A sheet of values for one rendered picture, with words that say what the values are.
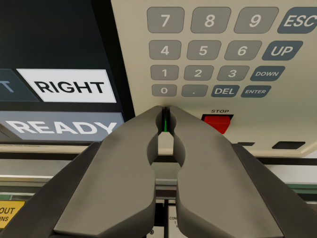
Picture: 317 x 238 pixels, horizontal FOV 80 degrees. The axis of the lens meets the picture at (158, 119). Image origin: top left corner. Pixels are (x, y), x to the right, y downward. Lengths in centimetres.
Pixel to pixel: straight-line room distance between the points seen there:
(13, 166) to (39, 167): 3
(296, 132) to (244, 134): 4
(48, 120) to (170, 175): 12
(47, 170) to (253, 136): 20
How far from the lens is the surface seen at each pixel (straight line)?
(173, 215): 39
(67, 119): 17
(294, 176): 24
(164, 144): 19
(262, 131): 18
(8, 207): 30
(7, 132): 22
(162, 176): 20
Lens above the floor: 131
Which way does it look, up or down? 58 degrees down
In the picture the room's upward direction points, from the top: 2 degrees counter-clockwise
